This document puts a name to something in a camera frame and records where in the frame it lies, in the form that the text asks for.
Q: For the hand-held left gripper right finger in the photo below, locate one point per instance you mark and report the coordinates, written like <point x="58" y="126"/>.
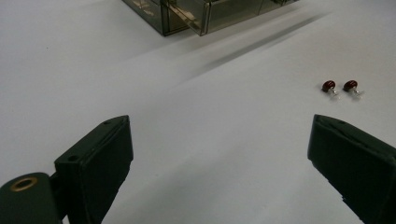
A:
<point x="355" y="161"/>

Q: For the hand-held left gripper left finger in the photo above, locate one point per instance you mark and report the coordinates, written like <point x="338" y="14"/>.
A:
<point x="93" y="165"/>

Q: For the smoky transparent drawer organizer box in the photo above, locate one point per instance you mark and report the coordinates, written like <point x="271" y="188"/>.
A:
<point x="199" y="14"/>

